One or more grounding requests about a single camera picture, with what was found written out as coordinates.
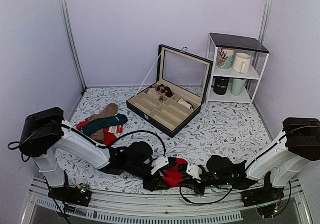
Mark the red white striped sock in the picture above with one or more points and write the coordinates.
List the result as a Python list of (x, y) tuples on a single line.
[(116, 129)]

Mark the coral pattern mug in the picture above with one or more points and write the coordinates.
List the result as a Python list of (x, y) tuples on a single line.
[(225, 57)]

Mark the black mug with text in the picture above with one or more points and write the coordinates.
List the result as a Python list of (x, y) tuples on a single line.
[(221, 85)]

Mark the cream rolled sock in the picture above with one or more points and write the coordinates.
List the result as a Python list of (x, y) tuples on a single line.
[(185, 103)]

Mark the aluminium frame post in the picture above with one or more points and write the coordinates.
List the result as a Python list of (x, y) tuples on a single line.
[(72, 43), (265, 19)]

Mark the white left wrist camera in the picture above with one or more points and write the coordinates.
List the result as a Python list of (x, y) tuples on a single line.
[(159, 163)]

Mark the cream ribbed mug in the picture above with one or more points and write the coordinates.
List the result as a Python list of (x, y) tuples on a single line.
[(242, 62)]

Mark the right aluminium frame post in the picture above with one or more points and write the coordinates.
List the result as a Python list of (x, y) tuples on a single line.
[(265, 19)]

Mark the white two-tier shelf rack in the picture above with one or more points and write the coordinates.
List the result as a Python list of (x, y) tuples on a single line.
[(259, 54)]

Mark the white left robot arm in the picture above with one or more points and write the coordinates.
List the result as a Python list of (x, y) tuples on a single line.
[(47, 129)]

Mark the red and beige sock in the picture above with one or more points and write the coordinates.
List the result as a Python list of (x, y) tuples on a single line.
[(171, 174)]

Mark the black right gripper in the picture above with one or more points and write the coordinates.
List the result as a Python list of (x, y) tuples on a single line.
[(192, 183)]

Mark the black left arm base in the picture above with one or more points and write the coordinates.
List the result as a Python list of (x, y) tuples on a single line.
[(79, 195)]

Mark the left aluminium frame post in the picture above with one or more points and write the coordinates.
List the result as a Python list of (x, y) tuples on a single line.
[(72, 43)]

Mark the dark brown rolled sock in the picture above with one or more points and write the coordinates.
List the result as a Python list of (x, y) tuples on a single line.
[(165, 90)]

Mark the slotted aluminium front rail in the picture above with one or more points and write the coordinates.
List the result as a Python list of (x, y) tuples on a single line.
[(114, 207)]

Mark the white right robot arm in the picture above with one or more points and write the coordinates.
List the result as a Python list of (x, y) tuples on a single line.
[(294, 147)]

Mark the beige rolled sock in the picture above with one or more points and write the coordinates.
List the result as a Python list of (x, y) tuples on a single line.
[(155, 94)]

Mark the red sock in pile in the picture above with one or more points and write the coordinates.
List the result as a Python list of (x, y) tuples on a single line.
[(110, 137)]

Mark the black compartment storage box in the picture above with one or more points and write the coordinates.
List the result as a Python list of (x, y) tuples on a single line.
[(188, 76)]

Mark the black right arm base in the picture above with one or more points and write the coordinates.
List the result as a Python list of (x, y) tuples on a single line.
[(266, 194)]

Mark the pale green cup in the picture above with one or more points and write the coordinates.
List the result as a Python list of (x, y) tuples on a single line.
[(237, 86)]

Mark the dark green sock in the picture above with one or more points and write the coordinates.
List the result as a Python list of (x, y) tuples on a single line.
[(101, 123)]

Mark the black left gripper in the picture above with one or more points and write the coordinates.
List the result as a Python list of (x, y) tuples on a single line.
[(152, 185)]

